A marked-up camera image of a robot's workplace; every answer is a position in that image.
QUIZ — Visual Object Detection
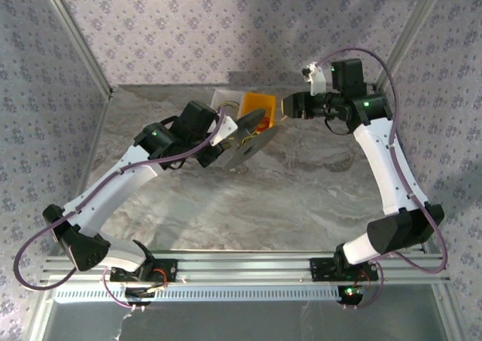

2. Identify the grey perforated cable spool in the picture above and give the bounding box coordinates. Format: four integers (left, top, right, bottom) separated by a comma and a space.
224, 108, 282, 171

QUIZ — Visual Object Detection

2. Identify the yellow plastic bin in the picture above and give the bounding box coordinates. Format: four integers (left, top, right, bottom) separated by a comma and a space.
239, 91, 279, 130

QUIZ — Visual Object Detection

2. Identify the white plastic bin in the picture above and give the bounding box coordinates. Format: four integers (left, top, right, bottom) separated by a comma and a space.
209, 87, 245, 118

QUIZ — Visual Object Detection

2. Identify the black controller board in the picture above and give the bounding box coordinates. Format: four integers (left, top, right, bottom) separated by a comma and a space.
125, 286, 156, 306
337, 284, 365, 305

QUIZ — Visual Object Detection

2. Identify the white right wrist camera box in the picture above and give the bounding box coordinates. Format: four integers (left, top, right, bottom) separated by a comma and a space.
302, 61, 327, 96

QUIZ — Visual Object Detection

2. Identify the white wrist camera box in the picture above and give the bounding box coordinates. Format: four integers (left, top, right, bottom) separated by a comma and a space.
302, 61, 327, 96
209, 114, 238, 147

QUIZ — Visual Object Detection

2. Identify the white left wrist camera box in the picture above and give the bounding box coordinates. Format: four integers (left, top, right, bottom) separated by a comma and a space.
209, 114, 238, 147

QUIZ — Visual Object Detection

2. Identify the aluminium frame post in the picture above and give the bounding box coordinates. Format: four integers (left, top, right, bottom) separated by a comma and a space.
371, 0, 450, 93
36, 0, 114, 100

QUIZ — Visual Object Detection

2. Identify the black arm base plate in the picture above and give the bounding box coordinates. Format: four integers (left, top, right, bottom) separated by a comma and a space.
309, 257, 379, 282
108, 258, 178, 283

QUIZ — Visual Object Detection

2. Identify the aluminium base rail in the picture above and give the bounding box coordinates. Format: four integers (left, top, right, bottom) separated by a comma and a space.
41, 249, 451, 286

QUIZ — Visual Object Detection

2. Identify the white slotted cable duct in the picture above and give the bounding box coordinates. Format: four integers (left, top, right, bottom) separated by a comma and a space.
54, 285, 340, 303

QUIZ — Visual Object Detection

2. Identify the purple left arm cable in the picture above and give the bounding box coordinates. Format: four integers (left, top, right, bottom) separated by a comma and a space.
13, 105, 227, 312

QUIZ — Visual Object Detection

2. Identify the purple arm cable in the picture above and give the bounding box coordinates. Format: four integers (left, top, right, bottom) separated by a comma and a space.
318, 47, 449, 312
13, 105, 227, 312

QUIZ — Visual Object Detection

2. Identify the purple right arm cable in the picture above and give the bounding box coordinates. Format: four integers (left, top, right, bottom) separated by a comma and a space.
318, 47, 449, 312

